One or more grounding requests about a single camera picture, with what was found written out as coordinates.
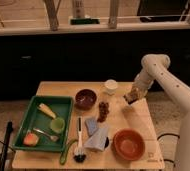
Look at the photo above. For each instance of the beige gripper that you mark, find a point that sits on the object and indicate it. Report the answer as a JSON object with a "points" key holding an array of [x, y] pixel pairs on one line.
{"points": [[136, 93]]}

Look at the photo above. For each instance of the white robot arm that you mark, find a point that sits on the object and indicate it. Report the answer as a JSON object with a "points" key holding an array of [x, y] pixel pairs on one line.
{"points": [[154, 67]]}

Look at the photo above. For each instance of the purple bowl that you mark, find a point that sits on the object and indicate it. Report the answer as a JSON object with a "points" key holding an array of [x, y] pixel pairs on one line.
{"points": [[85, 99]]}

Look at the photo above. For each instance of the orange bowl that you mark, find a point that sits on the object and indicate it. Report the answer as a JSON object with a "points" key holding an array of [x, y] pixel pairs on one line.
{"points": [[129, 144]]}

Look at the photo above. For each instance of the white cup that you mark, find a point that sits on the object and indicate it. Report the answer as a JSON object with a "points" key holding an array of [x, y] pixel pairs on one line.
{"points": [[110, 86]]}

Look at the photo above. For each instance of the dark red grapes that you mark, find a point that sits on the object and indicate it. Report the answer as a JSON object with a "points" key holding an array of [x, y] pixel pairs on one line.
{"points": [[103, 111]]}

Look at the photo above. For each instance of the blue sponge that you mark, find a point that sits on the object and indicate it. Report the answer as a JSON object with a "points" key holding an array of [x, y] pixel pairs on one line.
{"points": [[91, 125]]}

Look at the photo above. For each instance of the grey blue cloth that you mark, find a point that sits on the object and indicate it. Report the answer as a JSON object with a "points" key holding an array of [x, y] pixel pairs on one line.
{"points": [[99, 140]]}

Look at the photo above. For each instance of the green plastic tray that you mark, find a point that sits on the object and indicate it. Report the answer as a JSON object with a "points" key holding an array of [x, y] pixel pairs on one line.
{"points": [[34, 118]]}

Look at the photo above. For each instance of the black box background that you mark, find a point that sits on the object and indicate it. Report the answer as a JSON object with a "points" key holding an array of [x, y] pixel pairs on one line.
{"points": [[160, 10]]}

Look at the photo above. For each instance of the green cup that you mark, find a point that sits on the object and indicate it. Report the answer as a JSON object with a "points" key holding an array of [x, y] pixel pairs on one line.
{"points": [[57, 125]]}

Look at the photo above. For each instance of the wooden table leg right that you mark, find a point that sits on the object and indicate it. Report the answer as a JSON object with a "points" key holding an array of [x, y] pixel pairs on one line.
{"points": [[113, 13]]}

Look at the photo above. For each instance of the wooden table leg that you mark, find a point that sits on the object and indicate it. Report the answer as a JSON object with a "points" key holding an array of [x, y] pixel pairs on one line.
{"points": [[52, 15], [113, 13]]}

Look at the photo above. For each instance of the yellow corn cob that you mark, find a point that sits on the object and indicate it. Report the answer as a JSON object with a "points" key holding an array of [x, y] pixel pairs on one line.
{"points": [[47, 110]]}

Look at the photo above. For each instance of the metal spoon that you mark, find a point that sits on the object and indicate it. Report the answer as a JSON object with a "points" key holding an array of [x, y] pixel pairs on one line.
{"points": [[51, 137]]}

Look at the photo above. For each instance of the red yellow apple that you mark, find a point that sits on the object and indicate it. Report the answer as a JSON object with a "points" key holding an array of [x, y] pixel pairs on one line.
{"points": [[30, 139]]}

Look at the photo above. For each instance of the wooden table leg left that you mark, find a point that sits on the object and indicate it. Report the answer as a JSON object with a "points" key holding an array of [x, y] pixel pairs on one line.
{"points": [[52, 15]]}

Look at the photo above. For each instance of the black pole stand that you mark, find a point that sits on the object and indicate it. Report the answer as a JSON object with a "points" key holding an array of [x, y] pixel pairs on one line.
{"points": [[5, 147]]}

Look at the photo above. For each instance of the green base white post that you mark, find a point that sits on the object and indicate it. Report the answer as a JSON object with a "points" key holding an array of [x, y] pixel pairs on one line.
{"points": [[78, 14]]}

